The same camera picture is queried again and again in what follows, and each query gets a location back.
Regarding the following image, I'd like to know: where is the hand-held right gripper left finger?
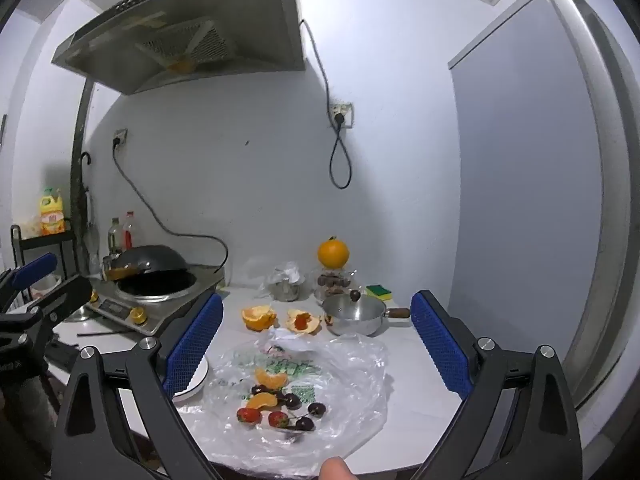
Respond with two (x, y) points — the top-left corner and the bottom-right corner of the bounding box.
(52, 292), (226, 480)

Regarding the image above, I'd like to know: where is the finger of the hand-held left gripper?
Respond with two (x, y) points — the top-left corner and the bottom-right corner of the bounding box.
(27, 274), (94, 328)
(0, 252), (58, 311)

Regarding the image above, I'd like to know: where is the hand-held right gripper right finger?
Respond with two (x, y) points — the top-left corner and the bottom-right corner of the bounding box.
(410, 289), (583, 480)

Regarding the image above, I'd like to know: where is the white bowl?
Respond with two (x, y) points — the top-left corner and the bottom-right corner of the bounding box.
(172, 355), (210, 401)

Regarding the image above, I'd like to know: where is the single peeled orange segment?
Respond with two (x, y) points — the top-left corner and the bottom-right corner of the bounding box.
(245, 392), (278, 411)

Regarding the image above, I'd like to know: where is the clear printed plastic bag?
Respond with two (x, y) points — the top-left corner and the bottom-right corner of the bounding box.
(202, 327), (391, 461)

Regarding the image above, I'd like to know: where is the person's right hand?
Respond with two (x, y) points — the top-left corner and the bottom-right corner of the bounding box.
(319, 456), (353, 480)

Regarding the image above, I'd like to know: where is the black metal rack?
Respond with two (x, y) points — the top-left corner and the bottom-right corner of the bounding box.
(10, 225), (81, 306)

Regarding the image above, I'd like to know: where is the steel induction cooker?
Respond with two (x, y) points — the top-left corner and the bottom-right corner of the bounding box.
(82, 262), (226, 337)

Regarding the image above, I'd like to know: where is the yellow oil bottle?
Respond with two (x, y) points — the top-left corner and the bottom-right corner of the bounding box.
(39, 187), (67, 236)

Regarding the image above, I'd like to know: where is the orange peel with pulp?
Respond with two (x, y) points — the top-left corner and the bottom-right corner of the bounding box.
(241, 304), (277, 332)

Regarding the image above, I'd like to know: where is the green glass bottle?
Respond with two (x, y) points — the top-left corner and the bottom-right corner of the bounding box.
(107, 217), (123, 256)

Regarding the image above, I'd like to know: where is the red cap bottle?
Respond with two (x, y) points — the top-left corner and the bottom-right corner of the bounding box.
(122, 211), (138, 251)

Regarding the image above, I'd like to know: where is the black wok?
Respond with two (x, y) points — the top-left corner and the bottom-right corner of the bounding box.
(102, 245), (191, 282)

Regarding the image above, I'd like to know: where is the black umbrella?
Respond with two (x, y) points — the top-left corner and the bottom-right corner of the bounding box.
(80, 152), (94, 228)

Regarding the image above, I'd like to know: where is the small crumpled clear bag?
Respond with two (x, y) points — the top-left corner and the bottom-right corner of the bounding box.
(250, 259), (307, 301)

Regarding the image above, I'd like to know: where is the dark vertical pipe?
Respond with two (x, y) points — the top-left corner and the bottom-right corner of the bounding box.
(70, 80), (96, 281)

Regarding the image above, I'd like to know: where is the orange peel holding strawberry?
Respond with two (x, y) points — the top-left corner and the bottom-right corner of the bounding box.
(286, 309), (323, 336)

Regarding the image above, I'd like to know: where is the whole orange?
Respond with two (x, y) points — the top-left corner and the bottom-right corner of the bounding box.
(317, 236), (349, 270)

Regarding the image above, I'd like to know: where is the white refrigerator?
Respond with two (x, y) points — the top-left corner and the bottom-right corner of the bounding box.
(447, 0), (640, 411)

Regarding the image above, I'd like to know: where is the steel range hood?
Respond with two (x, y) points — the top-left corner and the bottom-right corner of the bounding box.
(51, 0), (307, 96)

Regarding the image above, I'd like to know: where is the steel saucepan wooden handle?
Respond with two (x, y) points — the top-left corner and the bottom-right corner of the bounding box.
(322, 294), (412, 337)

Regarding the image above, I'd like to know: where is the black cooker power cable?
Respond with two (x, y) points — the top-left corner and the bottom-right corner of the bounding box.
(112, 146), (229, 281)

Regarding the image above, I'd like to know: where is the white wall socket with plug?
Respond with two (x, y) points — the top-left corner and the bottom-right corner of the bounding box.
(329, 102), (354, 129)

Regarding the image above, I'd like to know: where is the black range hood cable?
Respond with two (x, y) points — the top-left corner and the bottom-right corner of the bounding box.
(299, 19), (353, 191)

